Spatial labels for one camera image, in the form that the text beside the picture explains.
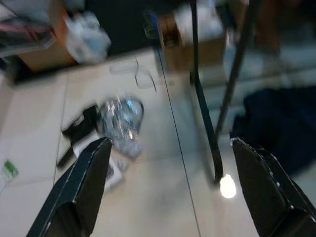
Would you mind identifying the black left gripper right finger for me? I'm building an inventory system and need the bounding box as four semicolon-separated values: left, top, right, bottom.
229;137;316;237

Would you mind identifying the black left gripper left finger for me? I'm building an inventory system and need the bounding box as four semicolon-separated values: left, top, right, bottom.
26;136;114;237

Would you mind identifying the green white packet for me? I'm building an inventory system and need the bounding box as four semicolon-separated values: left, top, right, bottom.
0;159;20;184

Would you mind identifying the dark navy cloth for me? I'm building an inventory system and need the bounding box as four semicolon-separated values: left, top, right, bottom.
233;88;316;176

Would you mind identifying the clear crumpled plastic bag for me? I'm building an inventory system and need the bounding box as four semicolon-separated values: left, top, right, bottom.
98;96;146;158

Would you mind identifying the brown cardboard box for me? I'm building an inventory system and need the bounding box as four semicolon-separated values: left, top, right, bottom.
158;13;228;73
17;0;78;73

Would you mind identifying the white plastic bag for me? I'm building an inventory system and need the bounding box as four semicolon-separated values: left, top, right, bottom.
64;11;112;64

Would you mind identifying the black red box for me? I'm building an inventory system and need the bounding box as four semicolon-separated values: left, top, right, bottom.
0;0;58;58

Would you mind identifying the black metal clothes rack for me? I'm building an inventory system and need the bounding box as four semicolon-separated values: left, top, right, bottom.
189;0;255;185

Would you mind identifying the black strap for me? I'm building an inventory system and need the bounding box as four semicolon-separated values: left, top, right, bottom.
56;105;100;166

